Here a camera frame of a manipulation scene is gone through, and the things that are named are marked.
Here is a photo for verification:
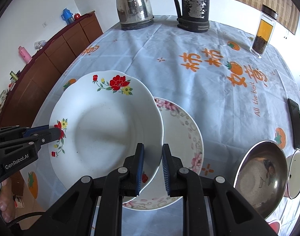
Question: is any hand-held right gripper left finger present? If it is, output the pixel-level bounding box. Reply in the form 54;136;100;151
29;143;145;236

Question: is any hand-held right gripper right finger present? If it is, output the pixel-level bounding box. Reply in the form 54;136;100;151
162;143;278;236

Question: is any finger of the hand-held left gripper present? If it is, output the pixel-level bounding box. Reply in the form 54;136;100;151
0;125;50;143
0;127;61;153

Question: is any pink flower rimmed plate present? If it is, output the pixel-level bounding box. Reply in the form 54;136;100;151
122;97;205;210

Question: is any red flower white plate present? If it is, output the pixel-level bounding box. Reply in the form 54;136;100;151
49;70;164;204

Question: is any stainless steel bowl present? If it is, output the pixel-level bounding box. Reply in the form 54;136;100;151
233;140;288;220

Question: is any white enamel bowl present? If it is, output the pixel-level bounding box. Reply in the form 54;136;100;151
286;149;300;199

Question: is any person's left hand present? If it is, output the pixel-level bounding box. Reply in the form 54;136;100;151
0;178;10;223

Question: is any red white carton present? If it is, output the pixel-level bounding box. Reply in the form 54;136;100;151
14;195;25;208

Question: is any brown wooden sideboard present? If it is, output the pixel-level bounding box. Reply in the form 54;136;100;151
0;11;104;128

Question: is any pink bottle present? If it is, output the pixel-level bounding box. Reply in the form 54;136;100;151
18;45;32;63

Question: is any light blue printed tablecloth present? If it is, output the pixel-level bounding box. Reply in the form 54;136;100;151
27;15;300;236

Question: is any blue thermos jug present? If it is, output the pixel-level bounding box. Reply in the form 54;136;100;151
61;8;75;25

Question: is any black smartphone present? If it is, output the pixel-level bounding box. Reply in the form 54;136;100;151
287;98;300;150

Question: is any stainless steel electric kettle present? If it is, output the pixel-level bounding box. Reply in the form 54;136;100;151
116;0;155;31

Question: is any black worn thermos flask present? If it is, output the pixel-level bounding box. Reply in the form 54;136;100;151
172;0;212;33

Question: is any glass tea bottle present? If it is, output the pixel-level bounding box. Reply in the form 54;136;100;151
249;4;279;59

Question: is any black cable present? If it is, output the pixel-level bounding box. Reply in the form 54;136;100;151
7;212;46;230

